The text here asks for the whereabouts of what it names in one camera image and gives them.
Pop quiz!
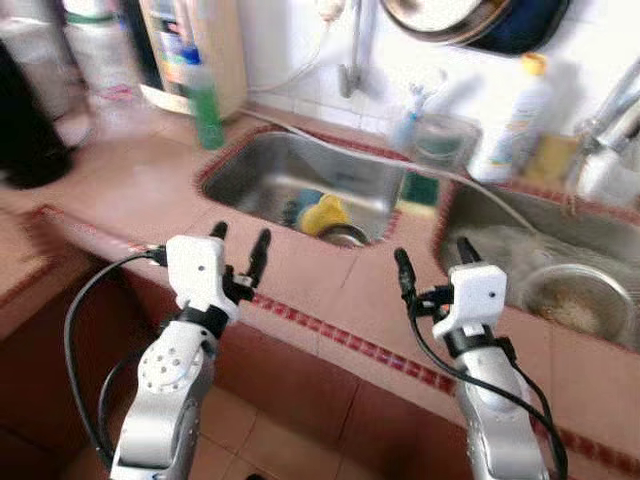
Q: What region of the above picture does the steel bowl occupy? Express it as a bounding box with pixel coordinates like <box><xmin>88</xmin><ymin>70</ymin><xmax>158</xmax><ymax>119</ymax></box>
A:
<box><xmin>318</xmin><ymin>222</ymin><xmax>374</xmax><ymax>249</ymax></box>

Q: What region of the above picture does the dark teal cup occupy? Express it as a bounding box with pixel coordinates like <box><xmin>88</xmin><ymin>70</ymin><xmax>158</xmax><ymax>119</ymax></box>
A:
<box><xmin>283</xmin><ymin>189</ymin><xmax>326</xmax><ymax>229</ymax></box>

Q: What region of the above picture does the yellow plastic jug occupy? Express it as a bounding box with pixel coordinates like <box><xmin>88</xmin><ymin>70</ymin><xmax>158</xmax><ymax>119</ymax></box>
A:
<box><xmin>300</xmin><ymin>194</ymin><xmax>353</xmax><ymax>239</ymax></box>

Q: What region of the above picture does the yellow green sponge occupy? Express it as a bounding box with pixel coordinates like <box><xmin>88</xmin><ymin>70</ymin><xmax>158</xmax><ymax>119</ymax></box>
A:
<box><xmin>398</xmin><ymin>172</ymin><xmax>441</xmax><ymax>213</ymax></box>

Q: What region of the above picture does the clear plastic bucket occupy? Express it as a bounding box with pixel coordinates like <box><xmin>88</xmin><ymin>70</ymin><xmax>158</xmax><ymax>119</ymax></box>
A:
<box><xmin>412</xmin><ymin>112</ymin><xmax>483</xmax><ymax>173</ymax></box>

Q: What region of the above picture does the green dish soap bottle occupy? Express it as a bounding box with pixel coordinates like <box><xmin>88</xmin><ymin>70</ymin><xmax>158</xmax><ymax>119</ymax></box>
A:
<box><xmin>180</xmin><ymin>45</ymin><xmax>227</xmax><ymax>151</ymax></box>

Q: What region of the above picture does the white detergent bottle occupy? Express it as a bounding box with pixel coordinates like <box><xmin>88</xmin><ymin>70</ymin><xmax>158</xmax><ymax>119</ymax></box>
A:
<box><xmin>470</xmin><ymin>52</ymin><xmax>554</xmax><ymax>185</ymax></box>

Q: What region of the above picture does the beige water ionizer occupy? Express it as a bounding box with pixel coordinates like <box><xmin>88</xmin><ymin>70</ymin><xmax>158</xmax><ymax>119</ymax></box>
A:
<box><xmin>125</xmin><ymin>0</ymin><xmax>249</xmax><ymax>119</ymax></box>

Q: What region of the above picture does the chrome sink faucet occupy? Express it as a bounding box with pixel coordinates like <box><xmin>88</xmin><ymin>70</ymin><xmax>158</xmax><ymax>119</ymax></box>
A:
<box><xmin>563</xmin><ymin>65</ymin><xmax>640</xmax><ymax>206</ymax></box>

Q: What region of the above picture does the white bottle green lid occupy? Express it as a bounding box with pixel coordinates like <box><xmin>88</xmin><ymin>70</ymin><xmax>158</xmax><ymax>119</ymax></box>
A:
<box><xmin>62</xmin><ymin>0</ymin><xmax>141</xmax><ymax>96</ymax></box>

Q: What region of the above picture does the hanging dark blue pan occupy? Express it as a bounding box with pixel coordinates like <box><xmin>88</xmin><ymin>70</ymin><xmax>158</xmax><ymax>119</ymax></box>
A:
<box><xmin>465</xmin><ymin>0</ymin><xmax>573</xmax><ymax>57</ymax></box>

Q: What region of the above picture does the hanging steel pan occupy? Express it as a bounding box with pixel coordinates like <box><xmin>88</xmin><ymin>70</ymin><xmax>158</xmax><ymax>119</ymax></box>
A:
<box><xmin>378</xmin><ymin>0</ymin><xmax>513</xmax><ymax>48</ymax></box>

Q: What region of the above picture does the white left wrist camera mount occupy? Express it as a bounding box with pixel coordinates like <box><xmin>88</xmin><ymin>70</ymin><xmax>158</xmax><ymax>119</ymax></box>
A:
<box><xmin>164</xmin><ymin>235</ymin><xmax>242</xmax><ymax>323</ymax></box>

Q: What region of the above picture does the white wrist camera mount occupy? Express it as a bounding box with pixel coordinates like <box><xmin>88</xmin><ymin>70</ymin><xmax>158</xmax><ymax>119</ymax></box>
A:
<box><xmin>432</xmin><ymin>262</ymin><xmax>512</xmax><ymax>343</ymax></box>
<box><xmin>164</xmin><ymin>235</ymin><xmax>242</xmax><ymax>323</ymax></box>

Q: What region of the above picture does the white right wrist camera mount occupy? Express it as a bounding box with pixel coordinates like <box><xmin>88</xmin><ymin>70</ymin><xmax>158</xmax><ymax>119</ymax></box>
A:
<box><xmin>432</xmin><ymin>262</ymin><xmax>512</xmax><ymax>343</ymax></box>

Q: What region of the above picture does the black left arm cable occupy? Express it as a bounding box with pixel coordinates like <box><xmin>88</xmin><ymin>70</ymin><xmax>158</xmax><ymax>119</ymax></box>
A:
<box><xmin>63</xmin><ymin>250</ymin><xmax>169</xmax><ymax>471</ymax></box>

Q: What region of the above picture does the grey wall tap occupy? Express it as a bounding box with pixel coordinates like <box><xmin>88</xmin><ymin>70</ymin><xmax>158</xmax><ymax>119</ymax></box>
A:
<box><xmin>337</xmin><ymin>0</ymin><xmax>368</xmax><ymax>99</ymax></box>

